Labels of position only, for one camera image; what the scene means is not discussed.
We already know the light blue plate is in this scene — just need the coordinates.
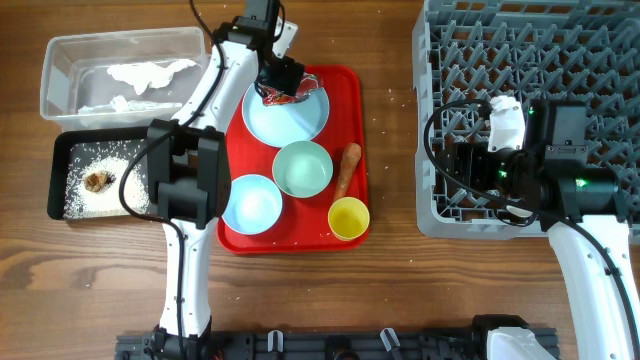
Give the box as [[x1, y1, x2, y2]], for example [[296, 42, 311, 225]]
[[241, 87, 330, 148]]

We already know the clear plastic bin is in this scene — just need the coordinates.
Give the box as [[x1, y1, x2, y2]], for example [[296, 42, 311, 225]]
[[40, 27, 209, 131]]

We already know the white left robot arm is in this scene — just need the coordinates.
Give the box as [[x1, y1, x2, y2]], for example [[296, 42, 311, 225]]
[[141, 0, 304, 359]]

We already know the yellow plastic cup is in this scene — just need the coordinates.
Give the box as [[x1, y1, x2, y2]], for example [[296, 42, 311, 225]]
[[328, 197, 370, 241]]

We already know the grey dishwasher rack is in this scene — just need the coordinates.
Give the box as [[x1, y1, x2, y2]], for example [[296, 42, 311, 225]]
[[412, 0, 639, 240]]

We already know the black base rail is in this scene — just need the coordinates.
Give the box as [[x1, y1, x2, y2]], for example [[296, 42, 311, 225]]
[[114, 313, 561, 360]]

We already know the white rice pile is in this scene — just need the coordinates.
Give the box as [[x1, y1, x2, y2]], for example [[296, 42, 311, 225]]
[[64, 140, 154, 219]]

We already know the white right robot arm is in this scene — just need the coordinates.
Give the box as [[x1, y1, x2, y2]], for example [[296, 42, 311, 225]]
[[430, 96, 639, 359]]

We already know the mint green bowl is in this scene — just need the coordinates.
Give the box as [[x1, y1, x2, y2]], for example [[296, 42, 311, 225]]
[[272, 141, 333, 198]]

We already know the white spoon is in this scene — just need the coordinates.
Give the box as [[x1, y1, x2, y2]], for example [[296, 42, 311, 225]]
[[505, 205, 533, 218]]

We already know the light blue bowl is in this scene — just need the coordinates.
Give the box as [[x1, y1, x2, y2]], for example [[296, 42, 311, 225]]
[[222, 174, 283, 235]]

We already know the red foil wrapper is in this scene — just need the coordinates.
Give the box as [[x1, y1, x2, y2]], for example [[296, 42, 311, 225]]
[[254, 73, 323, 106]]

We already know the brown food scrap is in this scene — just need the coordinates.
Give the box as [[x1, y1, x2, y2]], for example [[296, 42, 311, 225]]
[[84, 171, 116, 193]]

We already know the red serving tray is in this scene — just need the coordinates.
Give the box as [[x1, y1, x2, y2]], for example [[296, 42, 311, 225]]
[[216, 65, 368, 254]]

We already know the black tray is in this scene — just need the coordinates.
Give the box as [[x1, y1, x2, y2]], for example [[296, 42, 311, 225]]
[[47, 127, 147, 221]]

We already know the white napkin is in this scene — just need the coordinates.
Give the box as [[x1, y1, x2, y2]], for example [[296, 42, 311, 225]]
[[77, 95, 182, 115], [107, 59, 197, 95]]

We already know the orange carrot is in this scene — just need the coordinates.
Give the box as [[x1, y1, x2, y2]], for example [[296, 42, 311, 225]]
[[333, 143, 362, 201]]

